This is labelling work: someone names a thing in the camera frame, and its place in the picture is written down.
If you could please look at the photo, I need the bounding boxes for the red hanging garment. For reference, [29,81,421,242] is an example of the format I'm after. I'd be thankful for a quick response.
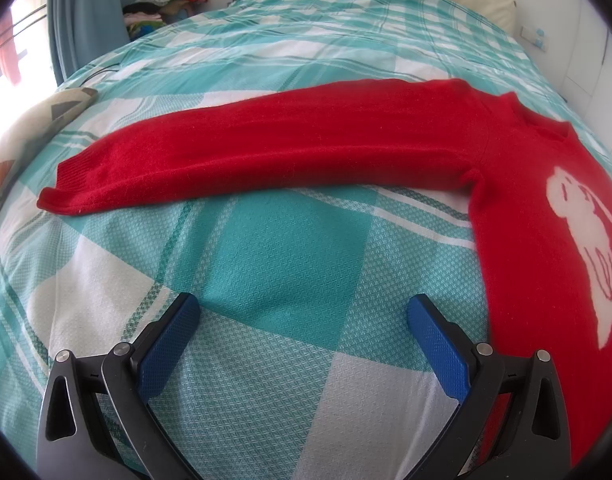
[0,7,23,86]

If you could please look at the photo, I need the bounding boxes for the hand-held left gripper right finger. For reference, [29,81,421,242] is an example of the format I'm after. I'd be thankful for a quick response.
[407,294,572,480]

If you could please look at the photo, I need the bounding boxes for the blue curtain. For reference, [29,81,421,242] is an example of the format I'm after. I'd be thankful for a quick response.
[47,0,132,86]

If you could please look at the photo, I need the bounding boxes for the white wall socket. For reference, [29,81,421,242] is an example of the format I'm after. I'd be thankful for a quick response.
[520,25,547,52]

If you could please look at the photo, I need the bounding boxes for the bed with teal plaid sheet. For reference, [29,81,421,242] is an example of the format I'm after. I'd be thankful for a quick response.
[0,0,612,480]

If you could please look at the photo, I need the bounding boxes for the metal window railing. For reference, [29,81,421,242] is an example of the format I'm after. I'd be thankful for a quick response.
[0,2,50,63]

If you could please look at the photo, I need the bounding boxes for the red sweater with white figure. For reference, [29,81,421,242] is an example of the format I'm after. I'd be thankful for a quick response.
[37,78,612,471]

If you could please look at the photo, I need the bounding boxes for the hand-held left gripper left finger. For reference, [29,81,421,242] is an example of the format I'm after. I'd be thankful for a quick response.
[36,292,201,480]

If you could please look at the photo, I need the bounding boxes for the cream patterned pillow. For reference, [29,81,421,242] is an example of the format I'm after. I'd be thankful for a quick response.
[0,87,98,231]

